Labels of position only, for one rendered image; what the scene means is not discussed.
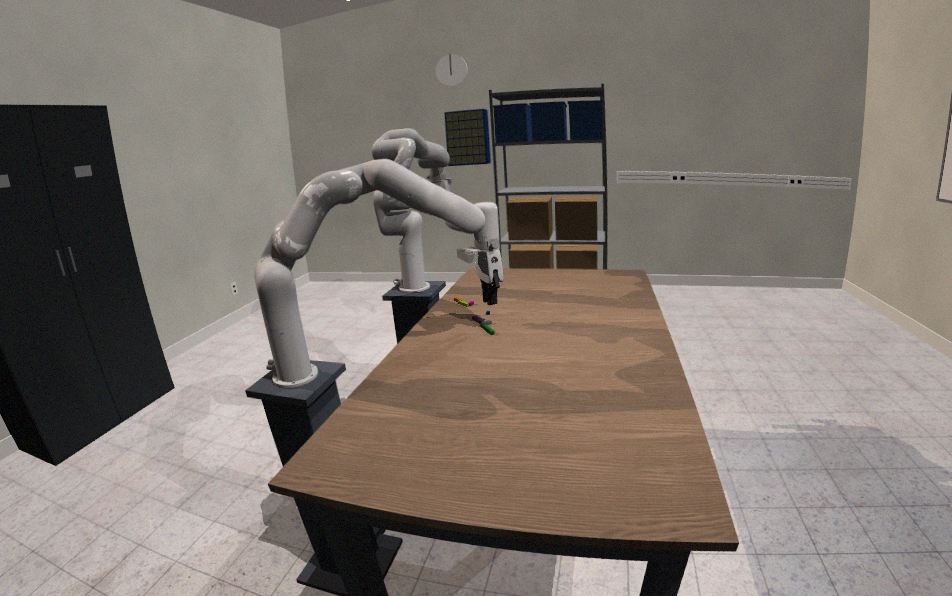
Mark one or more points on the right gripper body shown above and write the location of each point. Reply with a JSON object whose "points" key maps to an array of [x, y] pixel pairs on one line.
{"points": [[487, 261]]}

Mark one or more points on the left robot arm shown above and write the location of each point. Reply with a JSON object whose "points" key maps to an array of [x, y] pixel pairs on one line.
{"points": [[399, 146]]}

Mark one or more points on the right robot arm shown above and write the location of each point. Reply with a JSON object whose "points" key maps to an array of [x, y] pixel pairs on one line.
{"points": [[293, 236]]}

